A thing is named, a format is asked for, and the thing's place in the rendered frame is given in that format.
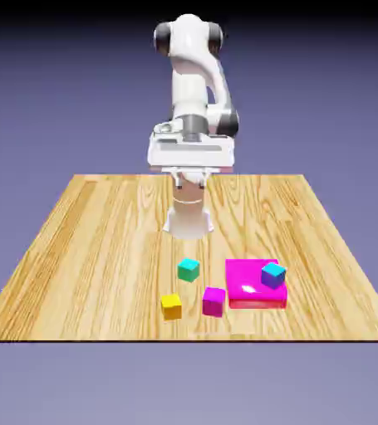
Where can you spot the small magenta cube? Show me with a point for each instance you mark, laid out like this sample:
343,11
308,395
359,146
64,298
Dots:
214,301

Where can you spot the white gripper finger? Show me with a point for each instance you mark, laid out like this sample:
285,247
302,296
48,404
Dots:
178,181
202,181

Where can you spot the small blue cube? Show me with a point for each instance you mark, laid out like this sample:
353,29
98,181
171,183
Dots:
273,275

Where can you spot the small yellow cube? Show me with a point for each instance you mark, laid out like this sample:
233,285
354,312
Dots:
171,306

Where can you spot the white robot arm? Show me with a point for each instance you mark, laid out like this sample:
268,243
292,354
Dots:
188,66

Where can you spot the large magenta box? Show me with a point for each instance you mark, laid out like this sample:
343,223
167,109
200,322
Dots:
248,282

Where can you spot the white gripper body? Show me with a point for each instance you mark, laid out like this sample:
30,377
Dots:
190,154

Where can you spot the small teal cube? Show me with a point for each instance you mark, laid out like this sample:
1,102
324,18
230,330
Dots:
188,269

